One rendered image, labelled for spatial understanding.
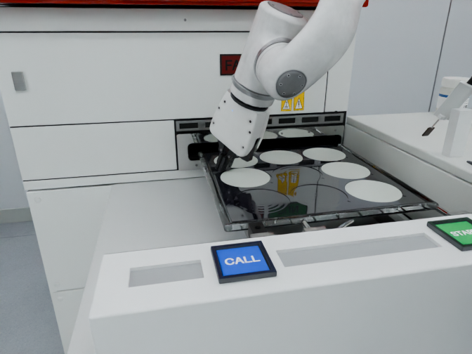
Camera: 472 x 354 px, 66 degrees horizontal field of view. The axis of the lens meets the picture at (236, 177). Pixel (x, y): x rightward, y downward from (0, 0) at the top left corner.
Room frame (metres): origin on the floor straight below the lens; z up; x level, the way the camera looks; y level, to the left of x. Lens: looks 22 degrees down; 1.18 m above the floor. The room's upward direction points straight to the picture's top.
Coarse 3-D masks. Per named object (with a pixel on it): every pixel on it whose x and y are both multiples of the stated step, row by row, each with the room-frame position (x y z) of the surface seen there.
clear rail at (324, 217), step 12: (408, 204) 0.55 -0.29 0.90; (420, 204) 0.55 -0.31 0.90; (432, 204) 0.56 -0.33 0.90; (300, 216) 0.51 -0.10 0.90; (312, 216) 0.51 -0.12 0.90; (324, 216) 0.52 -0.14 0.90; (336, 216) 0.52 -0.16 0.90; (348, 216) 0.52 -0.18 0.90; (360, 216) 0.53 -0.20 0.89; (240, 228) 0.49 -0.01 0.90
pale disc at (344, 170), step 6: (336, 162) 0.77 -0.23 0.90; (342, 162) 0.77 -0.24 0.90; (324, 168) 0.74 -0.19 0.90; (330, 168) 0.74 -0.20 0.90; (336, 168) 0.74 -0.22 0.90; (342, 168) 0.74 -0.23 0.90; (348, 168) 0.74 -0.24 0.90; (354, 168) 0.74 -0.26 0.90; (360, 168) 0.74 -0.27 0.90; (366, 168) 0.74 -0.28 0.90; (330, 174) 0.70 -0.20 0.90; (336, 174) 0.70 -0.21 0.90; (342, 174) 0.70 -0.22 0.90; (348, 174) 0.70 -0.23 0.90; (354, 174) 0.70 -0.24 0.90; (360, 174) 0.70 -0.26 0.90; (366, 174) 0.70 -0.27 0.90
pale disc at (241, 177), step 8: (240, 168) 0.73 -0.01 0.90; (248, 168) 0.73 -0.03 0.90; (224, 176) 0.68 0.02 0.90; (232, 176) 0.68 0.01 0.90; (240, 176) 0.69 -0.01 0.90; (248, 176) 0.69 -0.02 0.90; (256, 176) 0.69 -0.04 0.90; (264, 176) 0.69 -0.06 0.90; (232, 184) 0.65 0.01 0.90; (240, 184) 0.65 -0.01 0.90; (248, 184) 0.65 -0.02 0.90; (256, 184) 0.65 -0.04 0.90
